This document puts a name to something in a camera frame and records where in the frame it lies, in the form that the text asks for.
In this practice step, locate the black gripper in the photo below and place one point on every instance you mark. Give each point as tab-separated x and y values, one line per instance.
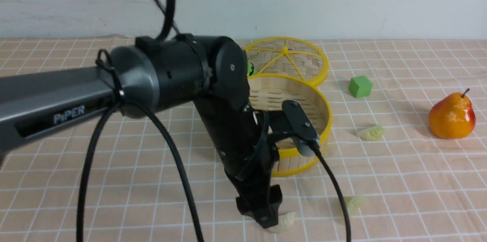
257	197

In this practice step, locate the white dumpling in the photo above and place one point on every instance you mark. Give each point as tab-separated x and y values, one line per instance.
285	223

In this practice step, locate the pale green dumpling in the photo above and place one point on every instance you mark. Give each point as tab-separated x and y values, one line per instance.
353	203
373	133

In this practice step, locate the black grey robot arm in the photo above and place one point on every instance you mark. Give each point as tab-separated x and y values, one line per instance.
144	79

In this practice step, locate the bamboo steamer tray yellow rim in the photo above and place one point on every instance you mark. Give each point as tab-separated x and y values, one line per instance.
268	92

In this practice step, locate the bamboo steamer lid yellow rim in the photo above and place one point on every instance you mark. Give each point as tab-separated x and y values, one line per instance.
289	56

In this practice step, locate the green toy watermelon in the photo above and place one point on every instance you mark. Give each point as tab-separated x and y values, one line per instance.
250	69

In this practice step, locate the green foam cube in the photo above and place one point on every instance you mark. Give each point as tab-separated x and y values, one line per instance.
360	86

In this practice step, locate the checkered beige tablecloth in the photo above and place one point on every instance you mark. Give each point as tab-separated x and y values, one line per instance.
419	187

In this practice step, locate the orange yellow toy pear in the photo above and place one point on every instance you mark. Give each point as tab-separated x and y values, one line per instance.
452	117

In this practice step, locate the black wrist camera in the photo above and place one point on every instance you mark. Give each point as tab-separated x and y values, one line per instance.
291	122

